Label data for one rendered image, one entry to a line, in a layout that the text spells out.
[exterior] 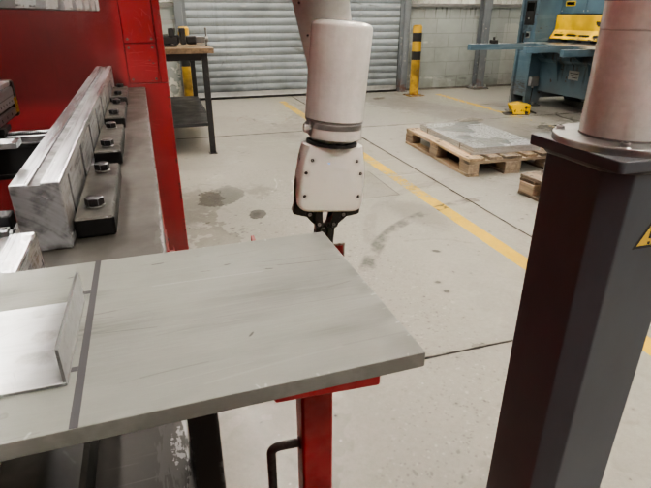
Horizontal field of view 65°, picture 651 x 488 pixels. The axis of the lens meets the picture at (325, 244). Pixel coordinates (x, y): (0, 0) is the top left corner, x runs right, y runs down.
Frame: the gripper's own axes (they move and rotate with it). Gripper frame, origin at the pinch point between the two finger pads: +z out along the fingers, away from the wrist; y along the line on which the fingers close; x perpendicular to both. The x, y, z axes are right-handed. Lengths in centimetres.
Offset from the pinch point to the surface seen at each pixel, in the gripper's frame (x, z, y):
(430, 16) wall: 740, -58, 360
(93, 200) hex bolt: 5.5, -4.2, -34.0
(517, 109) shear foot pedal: 496, 45, 382
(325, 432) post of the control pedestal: -7.8, 33.1, 1.3
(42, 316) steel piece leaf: -42, -13, -30
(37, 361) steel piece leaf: -47, -13, -29
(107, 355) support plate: -47, -13, -25
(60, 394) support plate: -50, -13, -27
